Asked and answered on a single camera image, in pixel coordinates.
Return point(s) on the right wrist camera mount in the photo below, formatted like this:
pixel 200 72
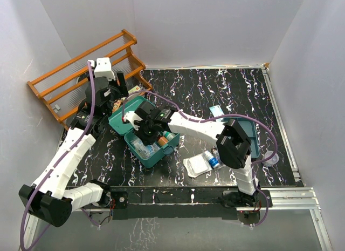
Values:
pixel 132 118

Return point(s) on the white bottle green label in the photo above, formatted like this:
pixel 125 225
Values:
pixel 168 135

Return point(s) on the white bottle blue label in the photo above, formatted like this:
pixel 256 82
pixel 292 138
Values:
pixel 213 162

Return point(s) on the clear bag blue items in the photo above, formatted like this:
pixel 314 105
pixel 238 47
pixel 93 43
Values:
pixel 145 152

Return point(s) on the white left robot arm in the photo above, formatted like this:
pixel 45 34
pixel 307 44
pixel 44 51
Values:
pixel 47 198

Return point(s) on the white blue flat sachet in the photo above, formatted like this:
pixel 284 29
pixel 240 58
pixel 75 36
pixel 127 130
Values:
pixel 216 111

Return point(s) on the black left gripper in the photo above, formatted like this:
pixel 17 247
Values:
pixel 119 81

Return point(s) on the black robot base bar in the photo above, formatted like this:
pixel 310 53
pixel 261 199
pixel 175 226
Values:
pixel 184 202

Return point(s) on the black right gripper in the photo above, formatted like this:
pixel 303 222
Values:
pixel 147 141

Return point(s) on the orange wooden shelf rack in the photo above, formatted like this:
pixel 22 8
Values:
pixel 62 89

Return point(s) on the teal plastic medicine box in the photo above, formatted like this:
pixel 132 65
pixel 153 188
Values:
pixel 127 131

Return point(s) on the orange medicine box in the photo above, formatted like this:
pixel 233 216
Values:
pixel 117 105

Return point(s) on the clear bag small items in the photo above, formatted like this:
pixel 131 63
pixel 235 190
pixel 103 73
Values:
pixel 215 152

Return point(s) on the white square gauze pack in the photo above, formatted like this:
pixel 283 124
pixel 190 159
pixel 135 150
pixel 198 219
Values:
pixel 196 166

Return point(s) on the dark teal tray insert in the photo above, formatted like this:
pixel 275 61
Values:
pixel 250 128

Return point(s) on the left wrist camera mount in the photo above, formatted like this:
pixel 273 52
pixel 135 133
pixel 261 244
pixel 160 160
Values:
pixel 102 68

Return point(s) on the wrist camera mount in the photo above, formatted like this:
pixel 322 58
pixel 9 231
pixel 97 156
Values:
pixel 102 68
pixel 132 118

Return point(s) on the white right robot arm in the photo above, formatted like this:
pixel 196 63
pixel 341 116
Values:
pixel 232 143

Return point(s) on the brown bottle orange label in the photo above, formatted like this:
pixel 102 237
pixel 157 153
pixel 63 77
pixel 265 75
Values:
pixel 162 141

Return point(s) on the long beige medicine box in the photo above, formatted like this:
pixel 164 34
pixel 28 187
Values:
pixel 135 89

